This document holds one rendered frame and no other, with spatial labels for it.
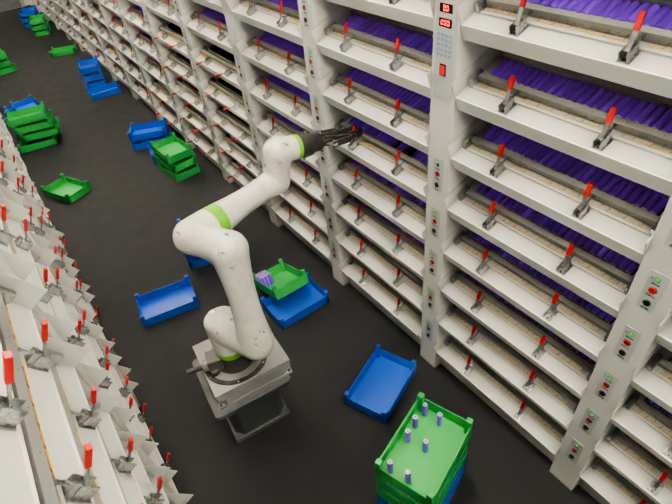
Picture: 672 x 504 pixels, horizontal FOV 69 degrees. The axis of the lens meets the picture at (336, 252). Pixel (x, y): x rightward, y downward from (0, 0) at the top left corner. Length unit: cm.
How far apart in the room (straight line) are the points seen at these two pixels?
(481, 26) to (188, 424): 190
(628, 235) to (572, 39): 47
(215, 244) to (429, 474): 99
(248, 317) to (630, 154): 116
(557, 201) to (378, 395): 123
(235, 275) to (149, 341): 127
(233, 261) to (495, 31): 94
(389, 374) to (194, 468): 92
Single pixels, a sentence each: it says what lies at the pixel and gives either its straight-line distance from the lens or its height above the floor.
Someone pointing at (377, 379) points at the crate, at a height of 0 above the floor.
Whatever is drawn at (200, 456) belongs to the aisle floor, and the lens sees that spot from 226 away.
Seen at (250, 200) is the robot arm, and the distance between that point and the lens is 175.
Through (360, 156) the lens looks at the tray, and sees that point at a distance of 198.
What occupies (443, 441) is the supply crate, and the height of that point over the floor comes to 32.
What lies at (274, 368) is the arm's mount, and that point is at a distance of 195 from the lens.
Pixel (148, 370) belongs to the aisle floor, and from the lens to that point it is 261.
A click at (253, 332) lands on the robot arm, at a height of 65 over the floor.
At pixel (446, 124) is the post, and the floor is 121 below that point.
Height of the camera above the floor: 191
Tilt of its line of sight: 41 degrees down
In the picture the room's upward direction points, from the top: 7 degrees counter-clockwise
